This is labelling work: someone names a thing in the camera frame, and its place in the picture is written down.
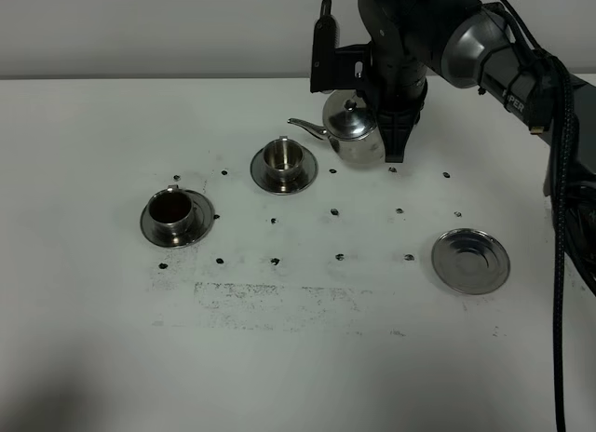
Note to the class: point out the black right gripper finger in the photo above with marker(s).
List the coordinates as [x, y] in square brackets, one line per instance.
[395, 129]

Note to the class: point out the near steel saucer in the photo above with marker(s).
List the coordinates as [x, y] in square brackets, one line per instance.
[308, 174]

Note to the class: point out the steel teacup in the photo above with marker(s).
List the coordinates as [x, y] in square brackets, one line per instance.
[283, 159]
[171, 210]

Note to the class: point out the stainless steel teapot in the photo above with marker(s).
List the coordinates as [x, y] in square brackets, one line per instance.
[350, 128]

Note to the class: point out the teapot steel saucer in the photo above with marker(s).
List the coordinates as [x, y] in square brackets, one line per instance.
[470, 261]

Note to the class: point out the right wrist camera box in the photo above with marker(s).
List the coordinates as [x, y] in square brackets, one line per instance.
[335, 68]

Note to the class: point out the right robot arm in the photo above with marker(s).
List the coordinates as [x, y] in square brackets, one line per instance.
[472, 44]

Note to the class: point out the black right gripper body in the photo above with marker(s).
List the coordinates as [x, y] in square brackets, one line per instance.
[396, 64]

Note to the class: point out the far steel teacup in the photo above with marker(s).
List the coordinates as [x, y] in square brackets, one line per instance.
[171, 210]

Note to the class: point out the near steel teacup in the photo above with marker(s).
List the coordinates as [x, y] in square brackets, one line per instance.
[283, 159]

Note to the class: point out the far steel saucer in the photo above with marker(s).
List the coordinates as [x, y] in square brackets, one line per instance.
[204, 218]

